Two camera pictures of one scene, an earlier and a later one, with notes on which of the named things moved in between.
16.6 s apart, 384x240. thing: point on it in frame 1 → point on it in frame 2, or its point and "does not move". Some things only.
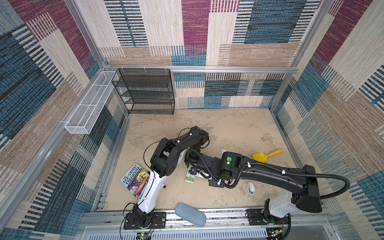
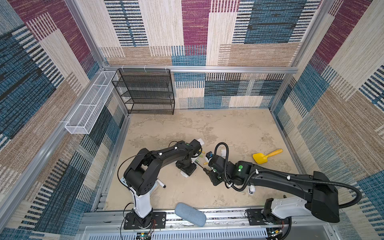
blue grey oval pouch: (196, 217) does not move
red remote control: (190, 178) → (184, 174)
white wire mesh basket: (82, 120) does not move
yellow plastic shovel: (263, 158) does not move
